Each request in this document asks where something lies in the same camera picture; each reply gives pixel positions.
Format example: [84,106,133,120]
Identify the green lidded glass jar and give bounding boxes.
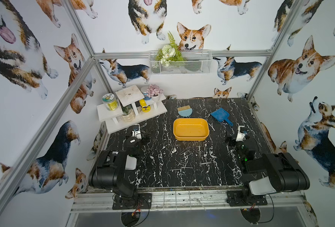
[102,93,118,111]

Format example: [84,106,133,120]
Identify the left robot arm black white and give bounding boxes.
[89,124,150,200]

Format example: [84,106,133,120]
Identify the white wire wall basket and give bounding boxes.
[148,50,212,75]

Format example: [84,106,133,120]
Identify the small plant in woven pot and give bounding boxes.
[121,104,135,123]

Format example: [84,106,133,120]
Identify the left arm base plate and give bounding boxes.
[112,193,152,210]

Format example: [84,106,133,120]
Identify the pink flowers in white pot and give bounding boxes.
[146,84,163,102]

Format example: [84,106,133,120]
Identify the green white artificial flowers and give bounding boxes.
[155,31,185,67]

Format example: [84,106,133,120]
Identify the blue white cup on shelf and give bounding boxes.
[143,91,151,101]

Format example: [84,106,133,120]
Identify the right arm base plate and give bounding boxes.
[226,191,268,207]

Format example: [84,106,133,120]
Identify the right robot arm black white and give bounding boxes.
[225,125,310,206]

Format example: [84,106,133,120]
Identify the small blue hand brush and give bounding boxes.
[177,106,193,117]

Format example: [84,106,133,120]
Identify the white tiered display shelf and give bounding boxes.
[97,85,167,134]

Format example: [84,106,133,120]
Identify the blue plastic dustpan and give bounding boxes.
[211,108,233,126]

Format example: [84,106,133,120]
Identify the yellow plastic storage box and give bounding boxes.
[173,118,210,141]

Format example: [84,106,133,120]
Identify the yellow toy bottle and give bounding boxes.
[139,99,150,113]

